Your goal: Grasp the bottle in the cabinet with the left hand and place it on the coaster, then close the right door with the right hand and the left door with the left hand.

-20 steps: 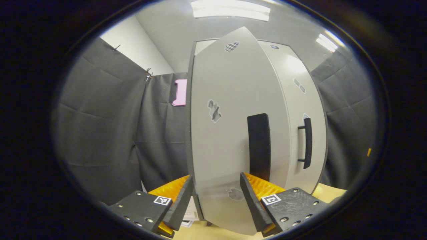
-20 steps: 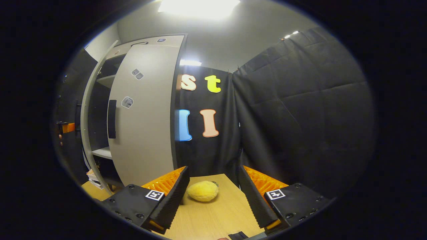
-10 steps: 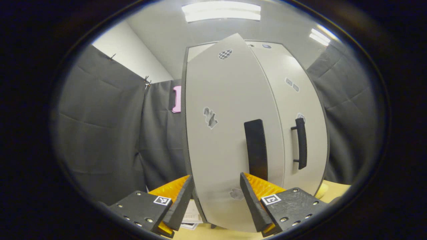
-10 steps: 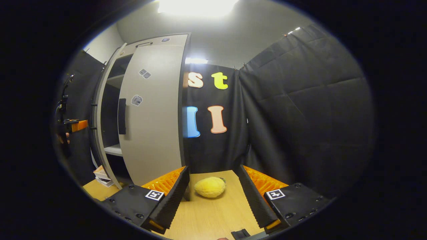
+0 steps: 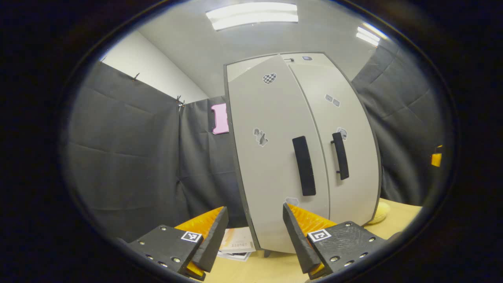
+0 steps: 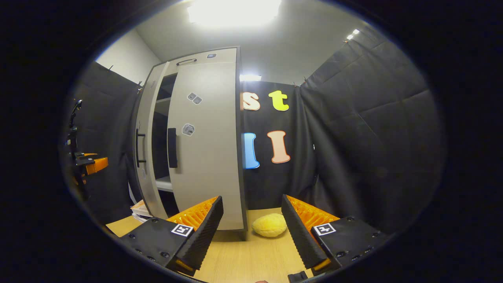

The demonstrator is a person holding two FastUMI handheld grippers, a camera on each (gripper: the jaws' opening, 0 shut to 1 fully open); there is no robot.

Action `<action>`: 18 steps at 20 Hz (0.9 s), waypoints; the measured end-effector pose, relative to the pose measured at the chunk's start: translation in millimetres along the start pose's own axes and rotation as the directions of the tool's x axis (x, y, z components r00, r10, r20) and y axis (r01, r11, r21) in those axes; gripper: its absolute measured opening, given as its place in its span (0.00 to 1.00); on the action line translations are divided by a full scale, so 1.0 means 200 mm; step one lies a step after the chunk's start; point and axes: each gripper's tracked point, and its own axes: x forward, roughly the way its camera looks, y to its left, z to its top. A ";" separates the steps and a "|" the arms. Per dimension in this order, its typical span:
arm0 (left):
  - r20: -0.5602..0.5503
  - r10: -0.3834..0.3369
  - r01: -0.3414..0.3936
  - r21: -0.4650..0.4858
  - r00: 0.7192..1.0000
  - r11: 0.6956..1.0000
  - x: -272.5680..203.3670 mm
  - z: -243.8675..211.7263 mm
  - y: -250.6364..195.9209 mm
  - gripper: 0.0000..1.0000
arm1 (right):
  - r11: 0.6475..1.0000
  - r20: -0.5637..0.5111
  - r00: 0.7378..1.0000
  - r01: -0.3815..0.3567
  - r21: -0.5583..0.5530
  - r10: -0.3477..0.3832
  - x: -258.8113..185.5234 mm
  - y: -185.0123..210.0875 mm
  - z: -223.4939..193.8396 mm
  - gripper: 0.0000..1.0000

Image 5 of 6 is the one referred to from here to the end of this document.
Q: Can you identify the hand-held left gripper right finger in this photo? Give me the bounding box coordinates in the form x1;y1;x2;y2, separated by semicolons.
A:
282;202;388;280

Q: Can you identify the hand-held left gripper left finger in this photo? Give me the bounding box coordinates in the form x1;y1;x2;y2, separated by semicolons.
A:
127;206;229;281

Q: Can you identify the grey cabinet door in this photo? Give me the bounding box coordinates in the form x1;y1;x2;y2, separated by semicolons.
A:
288;62;382;227
226;54;331;254

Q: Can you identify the grey cabinet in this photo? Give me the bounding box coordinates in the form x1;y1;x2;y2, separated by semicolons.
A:
223;52;384;258

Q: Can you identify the grey and orange book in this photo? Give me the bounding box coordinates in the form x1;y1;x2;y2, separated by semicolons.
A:
218;227;257;253

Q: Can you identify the white book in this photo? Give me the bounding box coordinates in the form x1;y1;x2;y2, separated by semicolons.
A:
217;251;252;262

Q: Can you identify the yellow round cushion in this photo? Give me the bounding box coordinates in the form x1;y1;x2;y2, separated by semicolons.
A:
363;201;391;224

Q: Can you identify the black backdrop cloth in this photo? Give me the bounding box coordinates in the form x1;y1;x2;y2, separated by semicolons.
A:
65;37;446;242

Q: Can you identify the small ceiling light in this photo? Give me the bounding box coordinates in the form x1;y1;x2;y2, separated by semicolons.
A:
356;24;381;47

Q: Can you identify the large ceiling light panel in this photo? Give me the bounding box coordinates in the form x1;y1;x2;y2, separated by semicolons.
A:
206;2;299;31

